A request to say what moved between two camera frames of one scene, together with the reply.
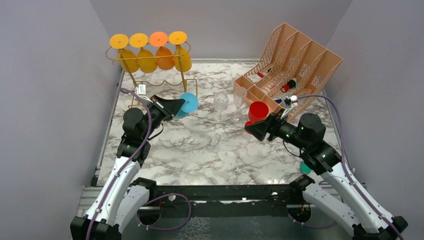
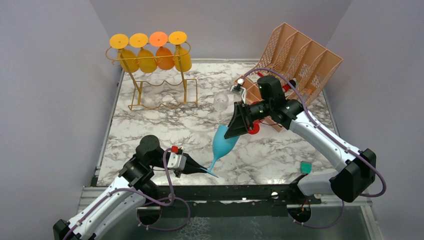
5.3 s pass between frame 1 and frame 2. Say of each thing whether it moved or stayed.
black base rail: stayed
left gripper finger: moved
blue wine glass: moved
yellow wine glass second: stayed
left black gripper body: moved
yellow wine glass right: stayed
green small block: stayed
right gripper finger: moved
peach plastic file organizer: stayed
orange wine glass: stayed
